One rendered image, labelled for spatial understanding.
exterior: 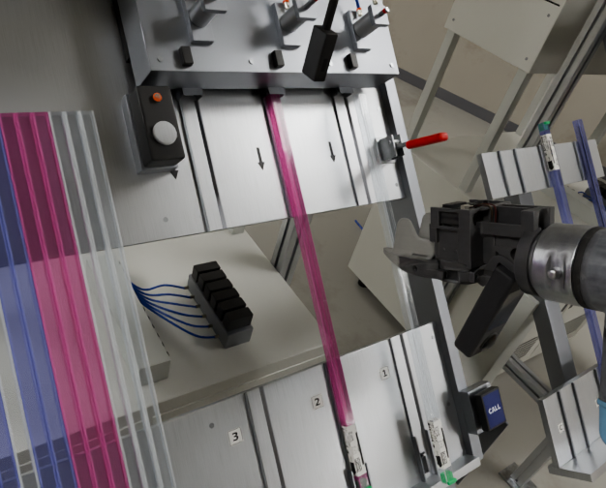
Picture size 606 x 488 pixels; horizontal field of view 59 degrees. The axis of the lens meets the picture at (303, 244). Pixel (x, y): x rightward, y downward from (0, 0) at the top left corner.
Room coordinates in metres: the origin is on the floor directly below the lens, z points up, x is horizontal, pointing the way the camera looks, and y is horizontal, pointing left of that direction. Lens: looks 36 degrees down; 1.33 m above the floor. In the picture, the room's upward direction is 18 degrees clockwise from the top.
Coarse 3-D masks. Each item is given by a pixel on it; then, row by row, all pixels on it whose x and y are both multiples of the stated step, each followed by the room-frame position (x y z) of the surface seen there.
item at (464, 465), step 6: (462, 456) 0.48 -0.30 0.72; (468, 456) 0.48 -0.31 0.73; (474, 456) 0.48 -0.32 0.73; (456, 462) 0.47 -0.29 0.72; (462, 462) 0.47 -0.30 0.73; (468, 462) 0.47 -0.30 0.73; (474, 462) 0.47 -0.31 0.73; (456, 468) 0.45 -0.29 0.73; (462, 468) 0.45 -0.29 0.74; (468, 468) 0.46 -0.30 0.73; (474, 468) 0.46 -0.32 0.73; (432, 474) 0.44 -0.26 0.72; (456, 474) 0.44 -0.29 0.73; (462, 474) 0.45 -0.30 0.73; (432, 480) 0.43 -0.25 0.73; (438, 480) 0.42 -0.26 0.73; (414, 486) 0.41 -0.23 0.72; (420, 486) 0.41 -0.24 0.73; (426, 486) 0.41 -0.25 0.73; (432, 486) 0.41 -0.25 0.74; (438, 486) 0.42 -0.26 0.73; (444, 486) 0.42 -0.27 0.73
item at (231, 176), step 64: (0, 0) 0.49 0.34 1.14; (64, 0) 0.53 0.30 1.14; (0, 64) 0.45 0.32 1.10; (64, 64) 0.49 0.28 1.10; (128, 64) 0.53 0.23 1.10; (192, 128) 0.53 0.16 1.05; (256, 128) 0.59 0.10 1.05; (320, 128) 0.66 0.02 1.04; (384, 128) 0.73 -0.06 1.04; (128, 192) 0.44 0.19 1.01; (192, 192) 0.49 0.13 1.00; (256, 192) 0.54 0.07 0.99; (320, 192) 0.60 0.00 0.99
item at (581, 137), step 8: (576, 120) 0.97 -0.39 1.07; (576, 128) 0.97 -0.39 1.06; (576, 136) 0.96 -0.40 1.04; (584, 136) 0.96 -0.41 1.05; (584, 144) 0.95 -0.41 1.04; (584, 152) 0.94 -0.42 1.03; (584, 160) 0.94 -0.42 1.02; (584, 168) 0.93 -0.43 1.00; (592, 168) 0.93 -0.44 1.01; (592, 176) 0.92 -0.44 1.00; (592, 184) 0.91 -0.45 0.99; (592, 192) 0.90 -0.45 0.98; (592, 200) 0.90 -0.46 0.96; (600, 200) 0.90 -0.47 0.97; (600, 208) 0.89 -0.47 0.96; (600, 216) 0.88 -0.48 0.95; (600, 224) 0.87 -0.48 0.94
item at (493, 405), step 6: (498, 390) 0.54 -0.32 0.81; (486, 396) 0.52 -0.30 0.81; (492, 396) 0.53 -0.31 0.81; (498, 396) 0.53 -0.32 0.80; (486, 402) 0.52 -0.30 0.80; (492, 402) 0.52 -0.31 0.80; (498, 402) 0.53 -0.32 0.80; (486, 408) 0.51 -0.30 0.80; (492, 408) 0.52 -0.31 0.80; (498, 408) 0.52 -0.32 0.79; (492, 414) 0.51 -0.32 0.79; (498, 414) 0.52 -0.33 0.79; (492, 420) 0.50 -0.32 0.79; (498, 420) 0.51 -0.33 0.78; (492, 426) 0.50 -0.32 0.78
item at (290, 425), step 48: (432, 336) 0.57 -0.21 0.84; (288, 384) 0.41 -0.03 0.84; (384, 384) 0.48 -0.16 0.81; (192, 432) 0.32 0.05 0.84; (240, 432) 0.34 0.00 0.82; (288, 432) 0.37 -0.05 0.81; (336, 432) 0.40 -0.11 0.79; (384, 432) 0.44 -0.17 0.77; (192, 480) 0.28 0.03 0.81; (240, 480) 0.31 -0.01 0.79; (288, 480) 0.34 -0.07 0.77; (336, 480) 0.36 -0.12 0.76; (384, 480) 0.40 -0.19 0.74
